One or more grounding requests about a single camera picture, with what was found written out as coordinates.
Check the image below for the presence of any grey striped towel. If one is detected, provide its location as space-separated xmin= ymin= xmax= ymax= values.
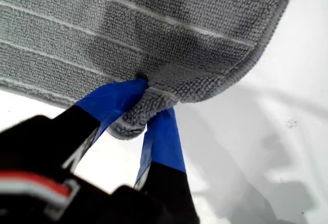
xmin=0 ymin=0 xmax=302 ymax=141

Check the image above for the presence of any red and white wire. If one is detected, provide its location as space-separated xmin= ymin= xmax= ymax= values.
xmin=0 ymin=169 xmax=73 ymax=202

